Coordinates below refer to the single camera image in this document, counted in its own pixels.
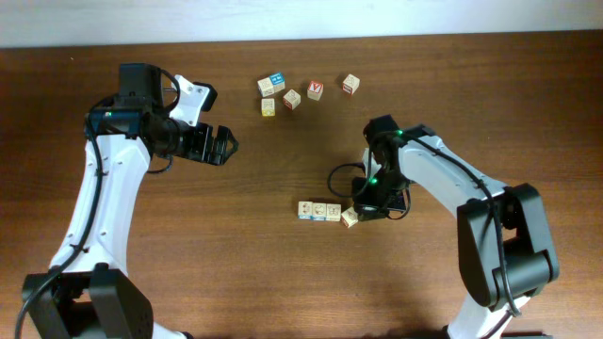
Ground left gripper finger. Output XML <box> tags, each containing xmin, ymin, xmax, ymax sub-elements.
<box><xmin>214</xmin><ymin>125</ymin><xmax>239</xmax><ymax>152</ymax></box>
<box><xmin>209</xmin><ymin>149</ymin><xmax>236</xmax><ymax>166</ymax></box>

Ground wooden block green side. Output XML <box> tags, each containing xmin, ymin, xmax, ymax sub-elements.
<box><xmin>298</xmin><ymin>201</ymin><xmax>313</xmax><ymax>219</ymax></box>

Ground wooden block baseball picture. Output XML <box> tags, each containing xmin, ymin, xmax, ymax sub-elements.
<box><xmin>312</xmin><ymin>202</ymin><xmax>327</xmax><ymax>221</ymax></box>

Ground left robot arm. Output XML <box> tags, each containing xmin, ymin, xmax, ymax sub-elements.
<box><xmin>14</xmin><ymin>63</ymin><xmax>238</xmax><ymax>338</ymax></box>

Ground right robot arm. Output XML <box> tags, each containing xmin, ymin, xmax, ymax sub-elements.
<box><xmin>351</xmin><ymin>115</ymin><xmax>560</xmax><ymax>338</ymax></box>

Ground wooden block far right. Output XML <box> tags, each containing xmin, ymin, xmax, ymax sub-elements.
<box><xmin>342</xmin><ymin>73</ymin><xmax>360</xmax><ymax>95</ymax></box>

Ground wooden block red edge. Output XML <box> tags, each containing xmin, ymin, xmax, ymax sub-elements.
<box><xmin>283</xmin><ymin>89</ymin><xmax>302</xmax><ymax>110</ymax></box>

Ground wooden block red side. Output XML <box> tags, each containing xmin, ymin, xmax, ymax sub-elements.
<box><xmin>340</xmin><ymin>206</ymin><xmax>359</xmax><ymax>228</ymax></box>

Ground wooden block blue top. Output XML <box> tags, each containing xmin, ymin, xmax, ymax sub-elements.
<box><xmin>269</xmin><ymin>73</ymin><xmax>285</xmax><ymax>92</ymax></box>

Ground wooden block butterfly picture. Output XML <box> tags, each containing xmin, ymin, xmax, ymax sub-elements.
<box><xmin>326</xmin><ymin>203</ymin><xmax>342</xmax><ymax>222</ymax></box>

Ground wooden block red V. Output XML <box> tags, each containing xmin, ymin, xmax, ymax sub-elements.
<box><xmin>307</xmin><ymin>80</ymin><xmax>324</xmax><ymax>101</ymax></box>

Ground wooden block yellow side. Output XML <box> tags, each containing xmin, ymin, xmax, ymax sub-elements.
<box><xmin>261</xmin><ymin>98</ymin><xmax>276</xmax><ymax>117</ymax></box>

